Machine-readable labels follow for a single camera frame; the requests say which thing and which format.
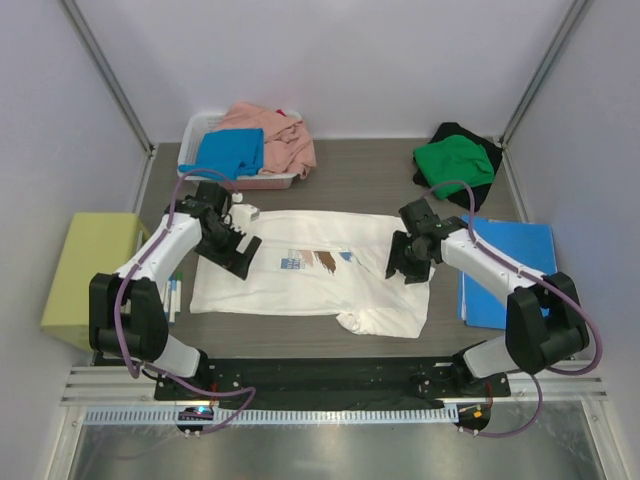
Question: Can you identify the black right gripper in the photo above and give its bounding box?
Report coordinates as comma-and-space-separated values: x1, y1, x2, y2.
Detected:
386, 230, 432, 285

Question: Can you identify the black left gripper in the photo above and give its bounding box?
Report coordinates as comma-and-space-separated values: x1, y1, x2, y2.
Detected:
196, 218, 260, 279

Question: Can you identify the white printed t-shirt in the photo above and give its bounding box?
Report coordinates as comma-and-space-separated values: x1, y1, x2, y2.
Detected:
190, 210, 430, 339

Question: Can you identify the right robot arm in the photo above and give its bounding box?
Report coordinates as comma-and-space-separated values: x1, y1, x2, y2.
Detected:
386, 199, 590, 396

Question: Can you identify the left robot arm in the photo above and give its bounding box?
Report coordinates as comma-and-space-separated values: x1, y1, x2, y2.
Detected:
88, 182, 261, 400

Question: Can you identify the blue t-shirt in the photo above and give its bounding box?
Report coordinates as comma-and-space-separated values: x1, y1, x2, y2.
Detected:
178, 128, 264, 181

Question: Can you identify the green t-shirt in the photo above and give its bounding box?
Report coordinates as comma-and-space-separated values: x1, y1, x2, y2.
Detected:
413, 135, 495, 200

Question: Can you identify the blue folder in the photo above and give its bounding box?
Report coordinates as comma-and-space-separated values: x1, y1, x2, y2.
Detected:
457, 217, 557, 330

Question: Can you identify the yellow-green foam block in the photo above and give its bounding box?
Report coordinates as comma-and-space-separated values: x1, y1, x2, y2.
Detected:
40, 212, 149, 351

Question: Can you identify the pink t-shirt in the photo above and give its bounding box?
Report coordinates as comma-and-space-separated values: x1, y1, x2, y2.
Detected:
215, 102, 317, 179

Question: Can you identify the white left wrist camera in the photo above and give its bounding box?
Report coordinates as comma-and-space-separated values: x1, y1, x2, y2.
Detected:
227, 192, 260, 232

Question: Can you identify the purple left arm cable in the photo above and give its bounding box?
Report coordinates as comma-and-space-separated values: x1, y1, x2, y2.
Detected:
113, 168, 257, 435

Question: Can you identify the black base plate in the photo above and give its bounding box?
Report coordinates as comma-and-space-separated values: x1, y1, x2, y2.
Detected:
187, 357, 511, 400

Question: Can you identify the white slotted cable duct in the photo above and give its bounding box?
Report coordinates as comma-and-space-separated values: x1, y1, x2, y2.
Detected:
83, 404, 459, 427

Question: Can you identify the aluminium rail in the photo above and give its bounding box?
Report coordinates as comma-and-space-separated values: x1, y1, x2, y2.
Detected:
60, 366, 608, 406

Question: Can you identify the left aluminium frame post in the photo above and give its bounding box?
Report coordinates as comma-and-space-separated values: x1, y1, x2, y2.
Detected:
58, 0, 156, 159

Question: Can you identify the aluminium frame post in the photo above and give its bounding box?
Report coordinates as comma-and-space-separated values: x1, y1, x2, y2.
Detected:
499, 0, 595, 147
58, 0, 156, 159

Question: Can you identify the right aluminium frame post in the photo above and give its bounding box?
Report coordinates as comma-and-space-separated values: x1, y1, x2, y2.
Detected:
499, 0, 595, 147

